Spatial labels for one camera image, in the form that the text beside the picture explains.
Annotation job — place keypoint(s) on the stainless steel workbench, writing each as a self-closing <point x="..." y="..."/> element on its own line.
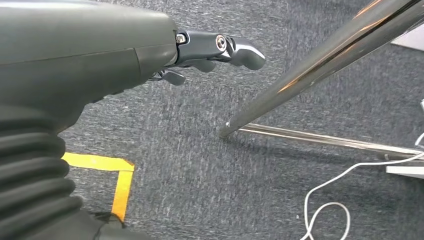
<point x="314" y="66"/>

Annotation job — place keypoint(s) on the white desk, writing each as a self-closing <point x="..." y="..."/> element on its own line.
<point x="407" y="172"/>

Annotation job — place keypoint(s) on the yellow floor tape square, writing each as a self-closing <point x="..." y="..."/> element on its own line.
<point x="122" y="192"/>

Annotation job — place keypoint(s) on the white partition panel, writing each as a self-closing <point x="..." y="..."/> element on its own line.
<point x="412" y="41"/>

